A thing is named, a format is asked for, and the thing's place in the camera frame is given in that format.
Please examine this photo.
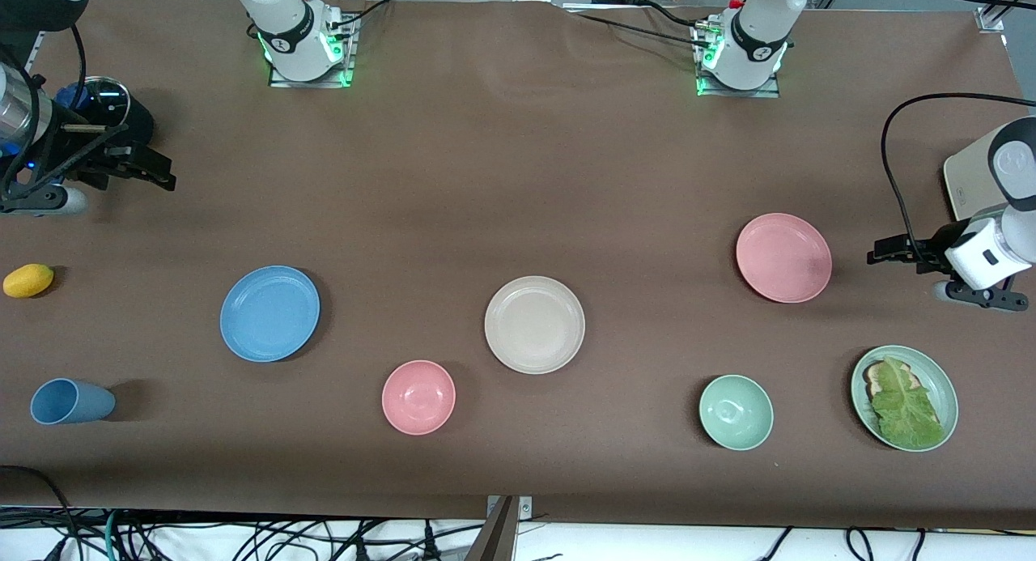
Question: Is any green lettuce leaf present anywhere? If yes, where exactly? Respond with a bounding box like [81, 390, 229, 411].
[870, 355, 946, 450]

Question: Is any brown wooden beam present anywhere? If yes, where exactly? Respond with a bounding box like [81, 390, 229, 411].
[465, 496, 519, 561]

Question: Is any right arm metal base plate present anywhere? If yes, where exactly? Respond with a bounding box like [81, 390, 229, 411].
[269, 15, 358, 88]

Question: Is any black pot with glass lid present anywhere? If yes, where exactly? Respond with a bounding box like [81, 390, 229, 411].
[77, 75, 155, 167]

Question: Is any black floor cable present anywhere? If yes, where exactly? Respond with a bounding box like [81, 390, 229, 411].
[0, 464, 82, 561]

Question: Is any blue plate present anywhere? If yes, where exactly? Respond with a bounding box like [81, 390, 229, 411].
[219, 266, 321, 363]

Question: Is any beige plate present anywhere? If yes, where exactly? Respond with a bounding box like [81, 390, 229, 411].
[484, 275, 586, 376]

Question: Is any yellow lemon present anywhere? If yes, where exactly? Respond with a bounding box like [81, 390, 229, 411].
[2, 263, 55, 299]

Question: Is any black left base cable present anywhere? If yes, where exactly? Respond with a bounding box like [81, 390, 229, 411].
[565, 1, 715, 50]

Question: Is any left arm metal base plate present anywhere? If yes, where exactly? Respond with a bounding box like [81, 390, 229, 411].
[694, 19, 783, 99]

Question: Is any aluminium frame profile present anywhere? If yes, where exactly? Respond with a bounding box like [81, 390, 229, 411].
[974, 0, 1036, 34]

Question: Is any brown table cover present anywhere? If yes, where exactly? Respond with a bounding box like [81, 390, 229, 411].
[0, 0, 1036, 531]

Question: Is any beige toaster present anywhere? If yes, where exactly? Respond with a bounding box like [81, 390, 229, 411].
[943, 126, 1022, 222]

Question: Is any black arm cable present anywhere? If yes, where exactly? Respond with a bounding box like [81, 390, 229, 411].
[0, 25, 90, 199]
[880, 93, 1036, 264]

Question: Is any black right base cable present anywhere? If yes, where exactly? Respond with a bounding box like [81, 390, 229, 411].
[326, 0, 407, 31]

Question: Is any metal table bracket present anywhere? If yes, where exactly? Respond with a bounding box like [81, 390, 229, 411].
[486, 495, 534, 520]

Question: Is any pink bowl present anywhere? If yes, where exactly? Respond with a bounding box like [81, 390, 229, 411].
[381, 359, 456, 436]

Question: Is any toast bread slice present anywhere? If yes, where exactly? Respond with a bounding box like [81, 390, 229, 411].
[863, 362, 919, 402]

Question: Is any green bowl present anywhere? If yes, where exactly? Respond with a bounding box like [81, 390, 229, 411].
[698, 374, 775, 452]

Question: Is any blue cup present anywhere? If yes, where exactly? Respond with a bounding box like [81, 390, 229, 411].
[30, 378, 117, 426]

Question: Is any green plate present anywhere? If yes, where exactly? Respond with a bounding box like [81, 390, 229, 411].
[850, 345, 960, 453]

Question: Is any pink plate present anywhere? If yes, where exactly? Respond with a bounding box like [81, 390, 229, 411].
[735, 213, 834, 304]

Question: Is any black base cable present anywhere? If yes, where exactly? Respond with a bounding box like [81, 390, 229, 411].
[326, 0, 407, 31]
[565, 1, 715, 50]

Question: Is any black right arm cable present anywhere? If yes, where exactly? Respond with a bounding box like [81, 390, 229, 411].
[0, 25, 90, 199]

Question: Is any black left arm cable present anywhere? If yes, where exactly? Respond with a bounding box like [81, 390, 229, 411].
[880, 93, 1036, 264]

